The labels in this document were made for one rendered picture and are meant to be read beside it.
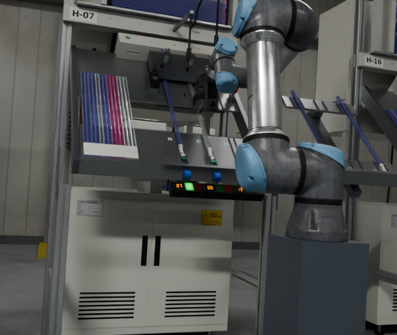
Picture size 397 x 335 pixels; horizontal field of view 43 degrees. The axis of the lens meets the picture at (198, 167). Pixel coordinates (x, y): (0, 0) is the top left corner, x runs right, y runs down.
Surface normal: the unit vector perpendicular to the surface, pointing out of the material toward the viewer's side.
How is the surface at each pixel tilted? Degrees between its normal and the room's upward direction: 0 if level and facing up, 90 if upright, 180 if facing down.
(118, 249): 90
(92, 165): 134
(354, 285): 90
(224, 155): 44
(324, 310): 90
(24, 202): 90
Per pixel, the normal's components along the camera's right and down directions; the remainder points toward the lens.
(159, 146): 0.26, -0.72
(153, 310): 0.32, -0.01
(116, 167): 0.18, 0.69
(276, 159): 0.20, -0.29
